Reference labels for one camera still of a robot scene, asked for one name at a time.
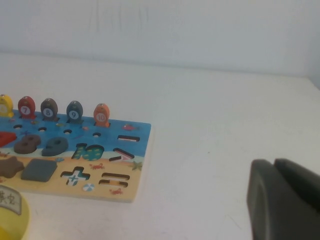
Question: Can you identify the red fish piece number 7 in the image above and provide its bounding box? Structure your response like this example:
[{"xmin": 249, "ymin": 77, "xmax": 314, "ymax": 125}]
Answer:
[{"xmin": 17, "ymin": 96, "xmax": 36, "ymax": 120}]

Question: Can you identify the dark grey square piece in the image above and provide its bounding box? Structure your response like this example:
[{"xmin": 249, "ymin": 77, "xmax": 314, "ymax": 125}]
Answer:
[{"xmin": 20, "ymin": 159, "xmax": 58, "ymax": 183}]

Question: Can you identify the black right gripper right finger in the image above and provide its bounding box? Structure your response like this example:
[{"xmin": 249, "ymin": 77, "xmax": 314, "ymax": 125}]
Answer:
[{"xmin": 273, "ymin": 157, "xmax": 320, "ymax": 205}]

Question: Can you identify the yellow fish piece number 6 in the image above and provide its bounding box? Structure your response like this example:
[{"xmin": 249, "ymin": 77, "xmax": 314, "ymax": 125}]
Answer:
[{"xmin": 0, "ymin": 94, "xmax": 15, "ymax": 118}]

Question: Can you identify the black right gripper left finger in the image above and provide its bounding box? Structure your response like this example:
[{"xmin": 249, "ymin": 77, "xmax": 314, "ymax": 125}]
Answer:
[{"xmin": 246, "ymin": 158, "xmax": 320, "ymax": 240}]

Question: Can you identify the colourful wooden puzzle board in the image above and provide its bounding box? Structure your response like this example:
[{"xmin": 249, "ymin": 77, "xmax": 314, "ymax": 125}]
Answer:
[{"xmin": 0, "ymin": 108, "xmax": 152, "ymax": 204}]

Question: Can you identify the brown fish piece number 8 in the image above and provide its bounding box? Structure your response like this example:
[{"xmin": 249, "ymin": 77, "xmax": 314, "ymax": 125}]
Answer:
[{"xmin": 40, "ymin": 97, "xmax": 59, "ymax": 122}]

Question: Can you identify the brown star piece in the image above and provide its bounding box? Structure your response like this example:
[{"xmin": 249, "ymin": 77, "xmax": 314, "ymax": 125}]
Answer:
[{"xmin": 0, "ymin": 156, "xmax": 25, "ymax": 179}]

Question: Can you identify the yellow plastic bowl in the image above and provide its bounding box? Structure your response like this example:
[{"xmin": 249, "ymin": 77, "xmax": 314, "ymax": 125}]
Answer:
[{"xmin": 0, "ymin": 184, "xmax": 31, "ymax": 240}]

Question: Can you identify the dark grey fish piece number 9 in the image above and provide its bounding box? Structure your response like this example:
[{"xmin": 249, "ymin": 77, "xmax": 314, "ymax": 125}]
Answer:
[{"xmin": 66, "ymin": 100, "xmax": 85, "ymax": 125}]

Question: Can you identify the orange fish piece number 10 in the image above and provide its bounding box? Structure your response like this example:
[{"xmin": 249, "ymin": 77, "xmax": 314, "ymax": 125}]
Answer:
[{"xmin": 93, "ymin": 102, "xmax": 111, "ymax": 127}]

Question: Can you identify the white paper label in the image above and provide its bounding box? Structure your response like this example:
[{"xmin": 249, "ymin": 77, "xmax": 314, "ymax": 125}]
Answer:
[{"xmin": 0, "ymin": 184, "xmax": 23, "ymax": 216}]

